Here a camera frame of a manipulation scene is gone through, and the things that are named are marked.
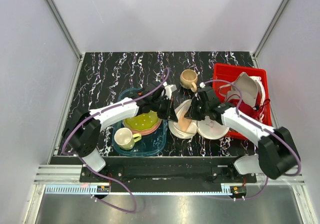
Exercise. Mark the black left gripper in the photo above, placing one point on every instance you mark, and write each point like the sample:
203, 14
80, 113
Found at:
170, 113

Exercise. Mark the red plastic bin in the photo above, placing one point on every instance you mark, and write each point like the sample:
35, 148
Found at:
230, 73

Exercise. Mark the grey bra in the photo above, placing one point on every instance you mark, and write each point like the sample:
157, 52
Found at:
244, 85

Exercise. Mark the beige ceramic mug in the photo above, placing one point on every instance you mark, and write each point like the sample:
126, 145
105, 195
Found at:
189, 79

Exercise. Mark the green polka dot bowl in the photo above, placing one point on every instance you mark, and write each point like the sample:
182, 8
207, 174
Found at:
145, 121

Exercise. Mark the pink plate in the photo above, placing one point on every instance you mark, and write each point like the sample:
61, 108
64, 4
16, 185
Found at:
152, 130

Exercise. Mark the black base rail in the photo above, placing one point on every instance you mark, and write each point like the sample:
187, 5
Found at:
167, 174

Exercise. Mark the white lace bra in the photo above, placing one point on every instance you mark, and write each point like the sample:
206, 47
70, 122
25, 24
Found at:
262, 96

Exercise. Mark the red bra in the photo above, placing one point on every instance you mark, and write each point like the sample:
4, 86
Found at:
255, 112

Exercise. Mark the cream and yellow mug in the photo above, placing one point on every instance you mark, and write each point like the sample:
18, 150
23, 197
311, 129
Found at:
125, 139

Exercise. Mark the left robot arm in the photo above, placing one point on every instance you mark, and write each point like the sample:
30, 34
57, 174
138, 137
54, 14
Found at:
82, 133

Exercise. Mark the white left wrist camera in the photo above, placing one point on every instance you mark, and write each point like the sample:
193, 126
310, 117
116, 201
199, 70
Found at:
169, 89

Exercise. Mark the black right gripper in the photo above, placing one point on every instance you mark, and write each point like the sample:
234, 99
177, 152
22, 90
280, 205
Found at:
191, 113

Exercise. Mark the peach bra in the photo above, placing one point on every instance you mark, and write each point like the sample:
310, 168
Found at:
186, 125

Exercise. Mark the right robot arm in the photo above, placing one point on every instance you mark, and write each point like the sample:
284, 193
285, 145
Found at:
277, 153

